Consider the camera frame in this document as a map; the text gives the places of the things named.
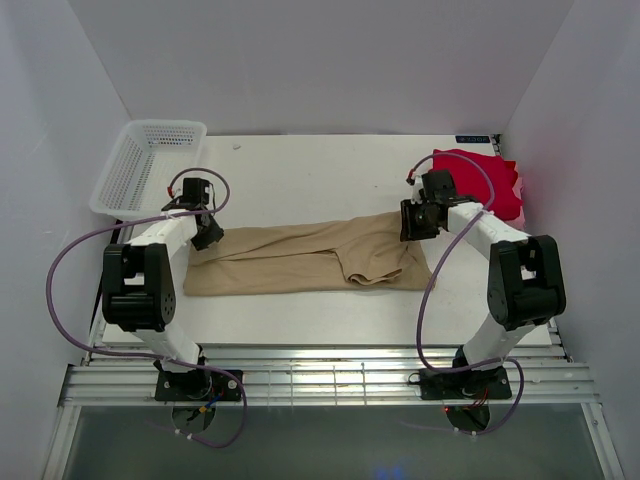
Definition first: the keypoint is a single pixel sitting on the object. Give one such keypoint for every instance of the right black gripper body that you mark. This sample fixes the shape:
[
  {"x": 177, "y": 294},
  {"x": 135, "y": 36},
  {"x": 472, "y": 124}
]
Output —
[{"x": 429, "y": 230}]

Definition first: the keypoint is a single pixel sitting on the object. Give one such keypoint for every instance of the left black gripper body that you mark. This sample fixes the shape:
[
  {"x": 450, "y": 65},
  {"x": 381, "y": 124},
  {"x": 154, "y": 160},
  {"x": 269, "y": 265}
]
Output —
[{"x": 210, "y": 218}]

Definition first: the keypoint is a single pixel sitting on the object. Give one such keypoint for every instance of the beige t shirt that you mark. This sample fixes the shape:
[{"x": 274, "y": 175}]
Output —
[{"x": 362, "y": 253}]

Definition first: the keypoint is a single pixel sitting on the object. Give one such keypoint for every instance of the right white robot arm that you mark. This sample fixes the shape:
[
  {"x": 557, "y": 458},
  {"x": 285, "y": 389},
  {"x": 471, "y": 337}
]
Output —
[{"x": 525, "y": 287}]

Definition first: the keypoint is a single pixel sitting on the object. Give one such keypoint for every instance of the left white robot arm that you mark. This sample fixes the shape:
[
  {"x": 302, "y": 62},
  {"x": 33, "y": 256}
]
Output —
[{"x": 138, "y": 293}]

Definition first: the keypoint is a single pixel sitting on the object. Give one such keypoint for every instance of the red folded t shirt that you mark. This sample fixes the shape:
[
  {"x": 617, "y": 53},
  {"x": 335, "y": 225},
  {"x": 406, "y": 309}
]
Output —
[{"x": 469, "y": 180}]

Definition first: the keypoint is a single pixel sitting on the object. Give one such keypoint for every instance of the white plastic mesh basket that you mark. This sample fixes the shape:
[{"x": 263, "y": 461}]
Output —
[{"x": 147, "y": 155}]

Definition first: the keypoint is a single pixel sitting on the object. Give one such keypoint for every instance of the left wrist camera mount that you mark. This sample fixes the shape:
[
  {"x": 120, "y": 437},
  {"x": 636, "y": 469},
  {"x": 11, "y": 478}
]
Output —
[{"x": 175, "y": 195}]

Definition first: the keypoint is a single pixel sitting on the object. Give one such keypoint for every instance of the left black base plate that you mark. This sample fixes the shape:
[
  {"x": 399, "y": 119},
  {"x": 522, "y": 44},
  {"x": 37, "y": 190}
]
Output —
[{"x": 227, "y": 386}]

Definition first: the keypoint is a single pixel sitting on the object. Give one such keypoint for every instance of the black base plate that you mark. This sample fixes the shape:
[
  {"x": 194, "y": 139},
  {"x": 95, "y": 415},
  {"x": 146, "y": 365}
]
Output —
[
  {"x": 227, "y": 386},
  {"x": 470, "y": 385}
]

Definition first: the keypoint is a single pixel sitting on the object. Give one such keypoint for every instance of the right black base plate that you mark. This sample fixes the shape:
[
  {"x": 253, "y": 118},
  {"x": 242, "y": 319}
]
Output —
[{"x": 470, "y": 385}]

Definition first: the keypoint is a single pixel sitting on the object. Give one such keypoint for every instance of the aluminium rail frame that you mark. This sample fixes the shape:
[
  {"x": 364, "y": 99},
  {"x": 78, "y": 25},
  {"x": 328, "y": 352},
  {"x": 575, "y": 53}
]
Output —
[{"x": 324, "y": 377}]

